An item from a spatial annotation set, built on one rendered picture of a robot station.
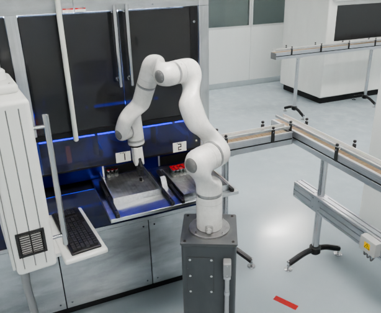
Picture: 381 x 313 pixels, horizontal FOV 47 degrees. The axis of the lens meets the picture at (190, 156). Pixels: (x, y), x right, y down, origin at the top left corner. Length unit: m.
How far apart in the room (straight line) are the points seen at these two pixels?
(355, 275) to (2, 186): 2.41
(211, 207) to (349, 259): 1.73
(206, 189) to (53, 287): 1.27
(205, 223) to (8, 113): 0.94
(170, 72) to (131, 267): 1.45
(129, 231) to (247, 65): 5.75
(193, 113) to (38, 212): 0.76
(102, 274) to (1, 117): 1.39
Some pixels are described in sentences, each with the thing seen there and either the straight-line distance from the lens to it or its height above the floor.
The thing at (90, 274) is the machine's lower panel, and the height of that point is 0.29.
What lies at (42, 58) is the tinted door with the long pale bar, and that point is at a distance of 2.26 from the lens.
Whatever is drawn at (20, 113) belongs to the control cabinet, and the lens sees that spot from 1.73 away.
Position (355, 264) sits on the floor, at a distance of 3.43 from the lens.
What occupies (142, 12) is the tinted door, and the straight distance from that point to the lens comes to 2.33.
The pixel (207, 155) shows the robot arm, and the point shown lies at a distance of 1.81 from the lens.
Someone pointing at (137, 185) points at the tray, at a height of 0.88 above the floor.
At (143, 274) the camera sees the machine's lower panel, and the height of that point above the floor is 0.18.
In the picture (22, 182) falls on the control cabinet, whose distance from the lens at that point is 1.83.
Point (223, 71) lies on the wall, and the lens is 7.82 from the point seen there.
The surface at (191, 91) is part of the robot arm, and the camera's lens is 1.86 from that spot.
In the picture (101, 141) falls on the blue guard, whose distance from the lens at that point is 2.40.
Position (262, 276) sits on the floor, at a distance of 3.18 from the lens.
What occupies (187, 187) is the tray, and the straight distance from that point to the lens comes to 2.38.
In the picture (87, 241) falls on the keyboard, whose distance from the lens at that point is 2.12.
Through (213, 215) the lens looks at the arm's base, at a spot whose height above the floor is 0.96.
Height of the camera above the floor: 1.98
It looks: 23 degrees down
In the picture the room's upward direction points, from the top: 1 degrees counter-clockwise
